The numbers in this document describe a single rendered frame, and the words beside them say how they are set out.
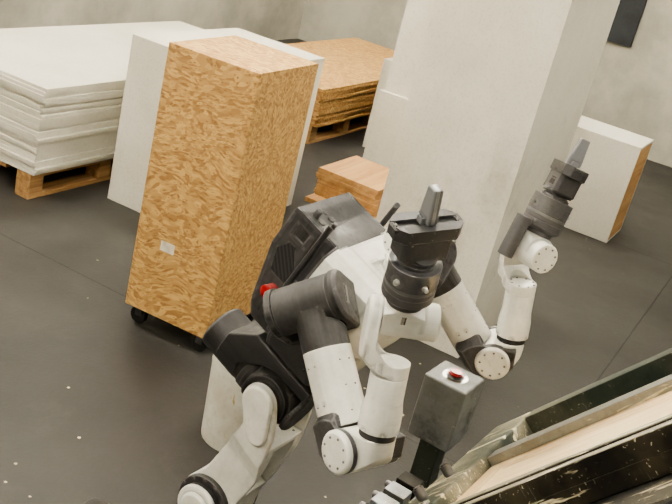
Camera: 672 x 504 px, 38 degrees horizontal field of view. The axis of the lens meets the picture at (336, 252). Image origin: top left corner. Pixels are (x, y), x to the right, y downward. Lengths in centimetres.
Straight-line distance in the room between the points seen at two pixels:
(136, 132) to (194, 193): 154
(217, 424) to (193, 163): 106
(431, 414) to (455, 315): 44
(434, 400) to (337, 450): 85
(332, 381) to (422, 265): 32
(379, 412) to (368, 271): 35
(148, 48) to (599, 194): 341
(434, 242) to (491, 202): 300
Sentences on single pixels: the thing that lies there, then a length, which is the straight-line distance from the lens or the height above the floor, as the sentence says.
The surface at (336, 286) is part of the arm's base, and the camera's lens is 175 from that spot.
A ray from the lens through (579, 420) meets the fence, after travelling 218.
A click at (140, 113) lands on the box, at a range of 545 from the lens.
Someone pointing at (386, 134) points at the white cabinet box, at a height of 45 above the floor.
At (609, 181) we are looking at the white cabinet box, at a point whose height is 43.
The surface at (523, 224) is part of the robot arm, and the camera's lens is 209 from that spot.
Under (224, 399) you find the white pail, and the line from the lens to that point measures 354.
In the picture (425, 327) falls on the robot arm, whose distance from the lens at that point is 161.
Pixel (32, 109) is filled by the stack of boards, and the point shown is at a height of 50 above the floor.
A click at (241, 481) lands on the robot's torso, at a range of 230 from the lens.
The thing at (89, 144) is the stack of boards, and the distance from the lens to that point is 571.
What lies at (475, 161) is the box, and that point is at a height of 95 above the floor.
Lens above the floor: 207
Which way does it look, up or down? 22 degrees down
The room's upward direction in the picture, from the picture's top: 14 degrees clockwise
